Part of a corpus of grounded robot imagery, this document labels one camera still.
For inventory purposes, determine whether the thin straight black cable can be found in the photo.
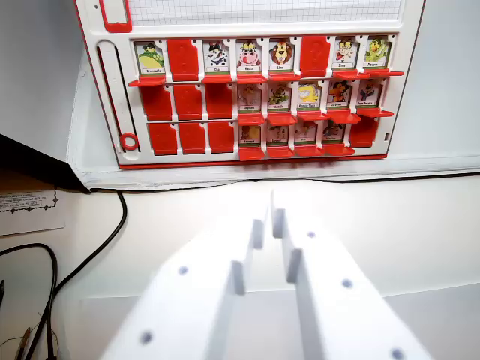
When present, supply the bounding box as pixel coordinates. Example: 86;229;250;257
88;171;480;193

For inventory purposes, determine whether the black cable with long curve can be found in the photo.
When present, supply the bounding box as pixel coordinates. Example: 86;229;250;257
22;190;128;360

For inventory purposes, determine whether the black box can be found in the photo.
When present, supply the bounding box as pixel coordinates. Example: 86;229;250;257
0;133;92;195

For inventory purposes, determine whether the red and white game board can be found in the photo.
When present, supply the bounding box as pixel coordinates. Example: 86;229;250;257
73;0;428;172

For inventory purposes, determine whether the red flap of cow window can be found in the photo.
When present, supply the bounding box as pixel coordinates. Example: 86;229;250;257
236;73;269;84

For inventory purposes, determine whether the white printed paper card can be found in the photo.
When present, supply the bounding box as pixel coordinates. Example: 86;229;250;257
0;188;67;238

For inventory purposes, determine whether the brown pen-like stick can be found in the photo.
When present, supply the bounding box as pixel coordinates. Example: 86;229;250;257
13;326;32;360

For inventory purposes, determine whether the black cable with loop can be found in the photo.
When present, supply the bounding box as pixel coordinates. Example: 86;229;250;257
0;242;61;360

